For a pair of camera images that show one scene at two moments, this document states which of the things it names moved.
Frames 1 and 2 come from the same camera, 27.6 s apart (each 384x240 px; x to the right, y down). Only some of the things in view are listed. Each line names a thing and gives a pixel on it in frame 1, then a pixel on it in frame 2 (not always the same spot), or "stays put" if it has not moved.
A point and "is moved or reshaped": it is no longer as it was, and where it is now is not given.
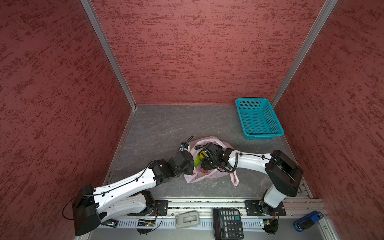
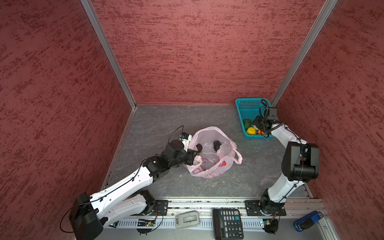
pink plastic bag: [199, 173] is moved or reshaped
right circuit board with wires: [270, 225] stays put
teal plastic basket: [259, 119] stays put
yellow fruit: [201, 156] to [251, 130]
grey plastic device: [188, 219] stays put
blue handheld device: [304, 222] stays put
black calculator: [227, 224] stays put
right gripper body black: [210, 164] to [259, 122]
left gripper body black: [188, 169] to [185, 158]
